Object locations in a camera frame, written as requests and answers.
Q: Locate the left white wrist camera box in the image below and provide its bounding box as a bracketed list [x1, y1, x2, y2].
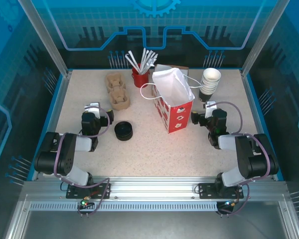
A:
[84, 102, 101, 120]

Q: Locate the grey metal shelf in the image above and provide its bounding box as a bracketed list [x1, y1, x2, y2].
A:
[4, 199, 299, 239]

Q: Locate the red white paper gift bag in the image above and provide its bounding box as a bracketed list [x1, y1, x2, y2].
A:
[140, 68, 203, 134]

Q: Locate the grey slotted cable duct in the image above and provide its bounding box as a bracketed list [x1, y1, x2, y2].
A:
[29, 202, 219, 212]

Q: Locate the aluminium frame post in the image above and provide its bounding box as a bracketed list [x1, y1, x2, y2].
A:
[240, 0, 287, 78]
[17, 0, 73, 77]

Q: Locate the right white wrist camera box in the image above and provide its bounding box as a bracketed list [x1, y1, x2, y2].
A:
[204, 101, 217, 119]

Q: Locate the aluminium mounting rail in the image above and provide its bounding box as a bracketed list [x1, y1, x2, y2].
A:
[22, 176, 290, 200]

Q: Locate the brown pulp cup carrier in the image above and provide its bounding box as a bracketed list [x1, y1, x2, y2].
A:
[105, 74, 129, 105]

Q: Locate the stack of pulp cup carriers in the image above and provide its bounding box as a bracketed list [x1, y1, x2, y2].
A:
[104, 74, 131, 111]

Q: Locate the white paper straw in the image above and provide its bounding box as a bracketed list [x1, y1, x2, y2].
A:
[128, 51, 141, 73]
[125, 54, 139, 73]
[144, 51, 154, 74]
[139, 48, 147, 74]
[142, 49, 150, 74]
[146, 52, 159, 73]

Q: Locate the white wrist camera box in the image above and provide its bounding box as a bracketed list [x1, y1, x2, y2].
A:
[84, 102, 101, 120]
[204, 101, 217, 119]

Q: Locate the red metal bucket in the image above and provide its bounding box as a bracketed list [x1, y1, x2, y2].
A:
[131, 63, 150, 88]

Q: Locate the stack of black cup lids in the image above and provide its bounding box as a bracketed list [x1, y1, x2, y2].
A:
[114, 124, 134, 141]

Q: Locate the small lit connector board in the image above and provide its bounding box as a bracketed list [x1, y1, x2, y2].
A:
[79, 198, 95, 208]
[223, 200, 240, 209]

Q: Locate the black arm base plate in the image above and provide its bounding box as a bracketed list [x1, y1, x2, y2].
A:
[66, 183, 112, 200]
[198, 182, 244, 200]

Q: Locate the white tissue paper sheet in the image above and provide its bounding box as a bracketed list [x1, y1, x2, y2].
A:
[154, 64, 176, 75]

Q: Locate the blue table edge strip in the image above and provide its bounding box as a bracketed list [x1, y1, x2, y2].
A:
[27, 73, 72, 181]
[239, 69, 285, 181]

